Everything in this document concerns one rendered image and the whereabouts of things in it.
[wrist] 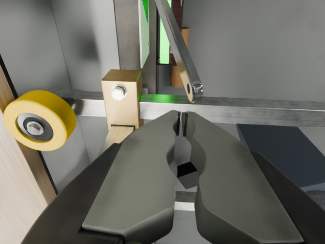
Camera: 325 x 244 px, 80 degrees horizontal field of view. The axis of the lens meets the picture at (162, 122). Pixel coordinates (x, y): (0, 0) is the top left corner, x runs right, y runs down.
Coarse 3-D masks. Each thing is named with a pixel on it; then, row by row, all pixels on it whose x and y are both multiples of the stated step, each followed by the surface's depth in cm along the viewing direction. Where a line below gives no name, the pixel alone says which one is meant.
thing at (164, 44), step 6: (168, 0) 34; (162, 24) 36; (162, 30) 37; (162, 36) 37; (162, 42) 38; (168, 42) 38; (162, 48) 39; (168, 48) 39; (162, 54) 39; (168, 54) 39; (162, 60) 40; (168, 60) 40
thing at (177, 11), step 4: (172, 0) 34; (176, 0) 34; (180, 0) 34; (172, 4) 34; (176, 4) 34; (180, 4) 34; (172, 8) 35; (176, 8) 35; (180, 8) 35; (176, 12) 35; (180, 12) 35; (176, 16) 35; (180, 16) 35; (176, 20) 36; (180, 20) 36; (180, 24) 36; (180, 28) 37; (172, 52) 39; (172, 56) 39; (172, 60) 40
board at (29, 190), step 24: (0, 72) 24; (0, 96) 25; (0, 120) 26; (0, 144) 28; (0, 168) 31; (24, 168) 30; (0, 192) 34; (24, 192) 34; (48, 192) 36; (0, 216) 38; (24, 216) 38; (0, 240) 44
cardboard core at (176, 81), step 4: (184, 28) 99; (188, 28) 96; (184, 32) 94; (188, 32) 96; (184, 36) 95; (188, 36) 98; (184, 40) 96; (172, 68) 105; (176, 68) 104; (172, 72) 106; (176, 72) 105; (172, 76) 107; (176, 76) 106; (180, 76) 106; (172, 80) 109; (176, 80) 107; (180, 80) 107; (172, 84) 110; (176, 84) 108; (180, 84) 109
